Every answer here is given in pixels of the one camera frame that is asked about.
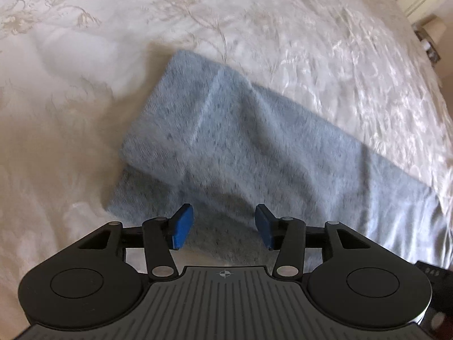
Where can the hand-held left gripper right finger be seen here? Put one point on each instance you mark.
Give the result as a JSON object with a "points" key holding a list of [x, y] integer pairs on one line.
{"points": [[266, 225]]}

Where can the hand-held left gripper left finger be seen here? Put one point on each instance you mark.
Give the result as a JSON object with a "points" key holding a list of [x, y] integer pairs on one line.
{"points": [[182, 225]]}

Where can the cream embroidered bedspread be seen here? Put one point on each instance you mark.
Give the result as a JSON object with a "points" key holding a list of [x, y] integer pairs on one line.
{"points": [[106, 60]]}

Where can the cream nightstand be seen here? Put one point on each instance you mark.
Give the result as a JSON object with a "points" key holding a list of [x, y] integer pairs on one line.
{"points": [[430, 42]]}

